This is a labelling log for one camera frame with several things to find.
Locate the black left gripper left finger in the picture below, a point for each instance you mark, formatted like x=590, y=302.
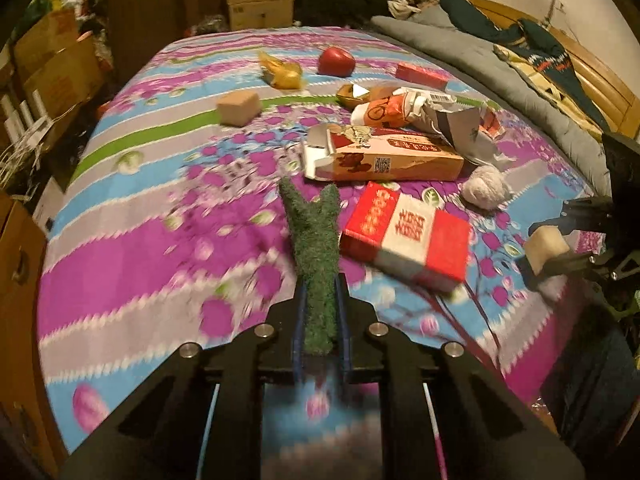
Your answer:
x=199, y=414

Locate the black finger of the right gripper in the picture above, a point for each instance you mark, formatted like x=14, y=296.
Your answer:
x=568, y=264

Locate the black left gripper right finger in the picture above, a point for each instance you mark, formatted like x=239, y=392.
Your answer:
x=443, y=414

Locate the pale sponge cube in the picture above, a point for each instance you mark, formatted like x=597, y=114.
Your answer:
x=545, y=243

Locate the red white cigarette carton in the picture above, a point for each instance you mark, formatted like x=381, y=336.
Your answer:
x=407, y=238

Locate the orange white bag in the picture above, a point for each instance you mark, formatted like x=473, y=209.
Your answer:
x=472, y=130

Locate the green scouring pad strip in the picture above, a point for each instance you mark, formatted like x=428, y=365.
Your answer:
x=313, y=232

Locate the tan sponge block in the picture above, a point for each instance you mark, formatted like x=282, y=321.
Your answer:
x=238, y=108

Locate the gold foil wrapper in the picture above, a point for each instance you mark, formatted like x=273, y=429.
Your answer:
x=350, y=96

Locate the wooden headboard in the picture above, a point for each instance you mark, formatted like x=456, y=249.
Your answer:
x=617, y=103

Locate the wooden drawer cabinet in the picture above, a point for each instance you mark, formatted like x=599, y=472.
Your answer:
x=24, y=400

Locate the dark green patterned blanket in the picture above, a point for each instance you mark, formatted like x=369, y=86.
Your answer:
x=538, y=58

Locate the floral purple bed sheet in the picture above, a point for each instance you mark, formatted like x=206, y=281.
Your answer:
x=172, y=228

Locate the small red box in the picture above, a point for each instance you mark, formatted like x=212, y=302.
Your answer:
x=417, y=74

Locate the orange snack box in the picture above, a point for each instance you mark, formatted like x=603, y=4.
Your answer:
x=341, y=153

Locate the grey quilt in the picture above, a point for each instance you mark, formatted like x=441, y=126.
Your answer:
x=476, y=62

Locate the red apple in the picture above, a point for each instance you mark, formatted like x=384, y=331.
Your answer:
x=337, y=62

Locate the yellow crumpled wrapper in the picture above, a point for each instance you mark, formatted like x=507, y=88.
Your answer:
x=281, y=75

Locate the cardboard boxes with clutter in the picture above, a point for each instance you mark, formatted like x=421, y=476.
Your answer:
x=55, y=72

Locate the dark wooden wardrobe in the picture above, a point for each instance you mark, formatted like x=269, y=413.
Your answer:
x=138, y=29

